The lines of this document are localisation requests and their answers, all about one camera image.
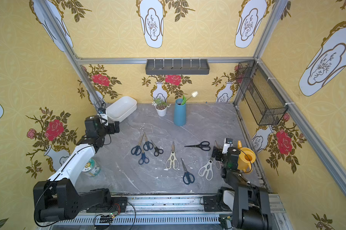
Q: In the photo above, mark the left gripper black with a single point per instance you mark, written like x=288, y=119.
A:
x=113, y=128

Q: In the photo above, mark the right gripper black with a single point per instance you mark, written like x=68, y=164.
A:
x=216, y=154

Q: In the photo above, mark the white kitchen scissors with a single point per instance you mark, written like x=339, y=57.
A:
x=207, y=170

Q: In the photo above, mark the white plastic storage box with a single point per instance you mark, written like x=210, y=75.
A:
x=121, y=109

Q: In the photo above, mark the blue scissors floor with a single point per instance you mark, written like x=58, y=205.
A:
x=188, y=178

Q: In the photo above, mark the blue scissors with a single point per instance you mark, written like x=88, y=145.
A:
x=144, y=159
x=147, y=145
x=137, y=150

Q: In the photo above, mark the beige kitchen scissors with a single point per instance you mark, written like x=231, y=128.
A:
x=172, y=162

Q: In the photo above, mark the small black scissors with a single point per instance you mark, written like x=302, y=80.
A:
x=157, y=151

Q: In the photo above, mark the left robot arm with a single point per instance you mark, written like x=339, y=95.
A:
x=56, y=199

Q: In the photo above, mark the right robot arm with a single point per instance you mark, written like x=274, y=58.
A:
x=249, y=203

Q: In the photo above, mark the yellow watering can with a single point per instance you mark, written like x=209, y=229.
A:
x=246, y=158

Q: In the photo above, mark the white green tape roll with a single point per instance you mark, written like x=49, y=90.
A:
x=91, y=168

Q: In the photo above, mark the small circuit board right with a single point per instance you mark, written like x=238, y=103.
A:
x=225, y=223

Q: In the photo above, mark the small circuit board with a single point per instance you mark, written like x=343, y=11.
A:
x=108, y=219
x=225, y=223

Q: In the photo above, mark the blue cylindrical vase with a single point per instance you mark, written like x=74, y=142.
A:
x=179, y=113

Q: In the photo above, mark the small white potted plant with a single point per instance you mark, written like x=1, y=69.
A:
x=161, y=106

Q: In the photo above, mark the white tulip flower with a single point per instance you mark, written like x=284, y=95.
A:
x=185, y=99

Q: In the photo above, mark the small circuit board left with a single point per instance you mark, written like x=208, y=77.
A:
x=108, y=219

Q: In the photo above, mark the pink handled scissors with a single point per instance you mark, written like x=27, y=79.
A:
x=218, y=163

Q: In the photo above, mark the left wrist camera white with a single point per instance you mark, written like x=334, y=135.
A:
x=103, y=116

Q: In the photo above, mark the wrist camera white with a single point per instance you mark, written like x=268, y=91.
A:
x=228, y=142
x=103, y=116

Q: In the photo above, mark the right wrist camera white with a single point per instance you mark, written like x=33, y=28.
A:
x=228, y=142

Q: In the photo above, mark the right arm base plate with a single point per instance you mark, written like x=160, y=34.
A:
x=214, y=204

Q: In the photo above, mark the black wire mesh basket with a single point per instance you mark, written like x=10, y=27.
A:
x=265, y=102

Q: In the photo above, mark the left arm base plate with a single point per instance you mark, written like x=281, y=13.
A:
x=118, y=204

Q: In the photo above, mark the grey wall shelf rack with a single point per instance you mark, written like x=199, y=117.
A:
x=177, y=66

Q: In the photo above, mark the aluminium rail base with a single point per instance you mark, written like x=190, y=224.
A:
x=151, y=212

